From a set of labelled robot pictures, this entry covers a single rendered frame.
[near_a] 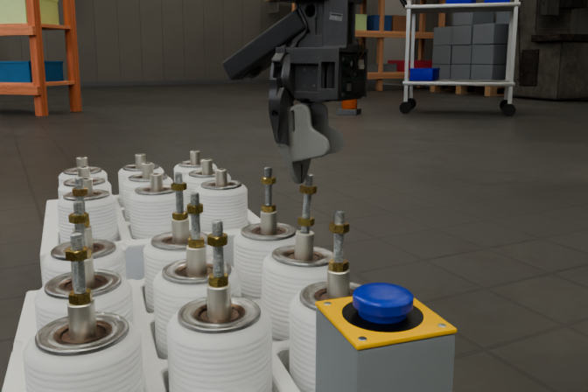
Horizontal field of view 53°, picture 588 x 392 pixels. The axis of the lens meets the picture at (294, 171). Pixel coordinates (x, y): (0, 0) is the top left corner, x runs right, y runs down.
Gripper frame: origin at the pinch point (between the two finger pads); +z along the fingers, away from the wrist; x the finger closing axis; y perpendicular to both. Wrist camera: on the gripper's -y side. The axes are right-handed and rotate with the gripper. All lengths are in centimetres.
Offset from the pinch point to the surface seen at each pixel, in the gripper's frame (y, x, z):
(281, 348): 3.3, -7.7, 17.6
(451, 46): -218, 781, -30
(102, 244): -22.7, -8.5, 10.4
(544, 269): 17, 86, 35
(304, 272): 3.5, -3.2, 10.4
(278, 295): 0.8, -4.3, 13.3
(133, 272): -36.9, 9.5, 22.7
